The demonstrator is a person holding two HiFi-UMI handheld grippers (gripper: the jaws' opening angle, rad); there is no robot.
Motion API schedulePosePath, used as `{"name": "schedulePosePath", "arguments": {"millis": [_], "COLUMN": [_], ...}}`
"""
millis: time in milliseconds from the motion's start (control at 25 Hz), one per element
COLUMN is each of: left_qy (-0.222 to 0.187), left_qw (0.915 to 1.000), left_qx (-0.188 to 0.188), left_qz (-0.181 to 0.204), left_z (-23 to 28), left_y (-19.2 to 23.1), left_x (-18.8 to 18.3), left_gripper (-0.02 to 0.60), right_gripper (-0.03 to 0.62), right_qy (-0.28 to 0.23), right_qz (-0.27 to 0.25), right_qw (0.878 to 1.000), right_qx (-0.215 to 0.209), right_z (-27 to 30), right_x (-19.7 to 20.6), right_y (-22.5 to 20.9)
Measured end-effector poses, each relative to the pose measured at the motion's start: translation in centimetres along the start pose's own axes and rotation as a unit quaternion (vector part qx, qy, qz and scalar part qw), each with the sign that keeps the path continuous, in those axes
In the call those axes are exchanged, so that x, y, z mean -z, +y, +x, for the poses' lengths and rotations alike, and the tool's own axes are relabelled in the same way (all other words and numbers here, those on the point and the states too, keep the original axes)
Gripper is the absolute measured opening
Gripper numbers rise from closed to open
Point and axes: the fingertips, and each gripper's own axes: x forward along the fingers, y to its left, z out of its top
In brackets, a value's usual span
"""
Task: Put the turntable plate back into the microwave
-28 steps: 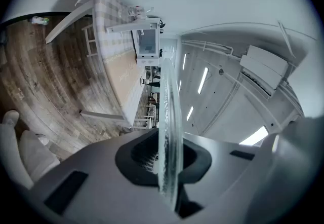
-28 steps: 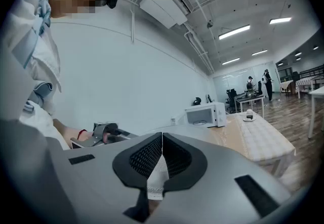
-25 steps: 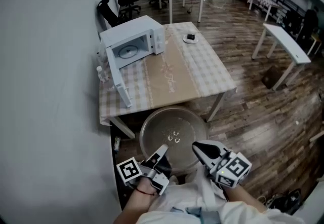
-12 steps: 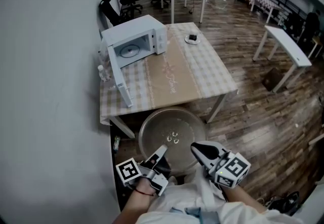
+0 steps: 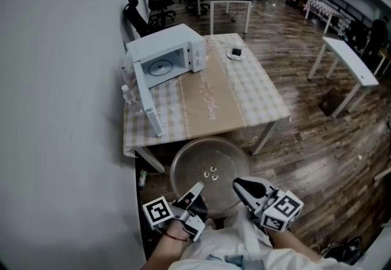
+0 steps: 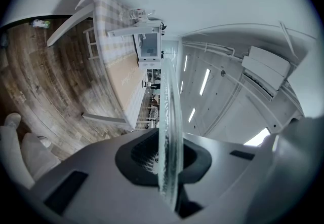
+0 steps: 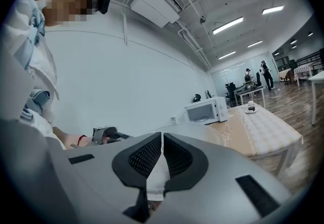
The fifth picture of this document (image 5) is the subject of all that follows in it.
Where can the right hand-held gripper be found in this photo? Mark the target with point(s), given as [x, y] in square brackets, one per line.
[282, 210]

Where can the green bottle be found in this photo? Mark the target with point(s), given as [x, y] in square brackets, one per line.
[143, 177]

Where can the round glass turntable plate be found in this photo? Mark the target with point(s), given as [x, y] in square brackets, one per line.
[195, 159]

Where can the white curved table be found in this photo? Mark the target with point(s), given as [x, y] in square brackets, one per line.
[351, 58]

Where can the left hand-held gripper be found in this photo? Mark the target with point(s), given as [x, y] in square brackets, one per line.
[157, 212]

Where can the person's right forearm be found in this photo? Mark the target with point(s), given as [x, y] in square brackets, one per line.
[290, 244]

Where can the white microwave oven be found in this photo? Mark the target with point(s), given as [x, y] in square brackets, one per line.
[165, 39]

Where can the beige checked tablecloth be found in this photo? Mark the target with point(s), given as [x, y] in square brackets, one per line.
[214, 97]

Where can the brown cardboard box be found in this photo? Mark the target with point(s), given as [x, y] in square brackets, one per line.
[331, 102]

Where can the clear plastic bottle pink label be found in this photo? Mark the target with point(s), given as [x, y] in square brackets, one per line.
[129, 96]

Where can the white saucer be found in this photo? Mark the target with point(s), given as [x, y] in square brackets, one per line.
[236, 57]

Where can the person's left forearm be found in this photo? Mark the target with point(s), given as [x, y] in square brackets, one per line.
[177, 230]

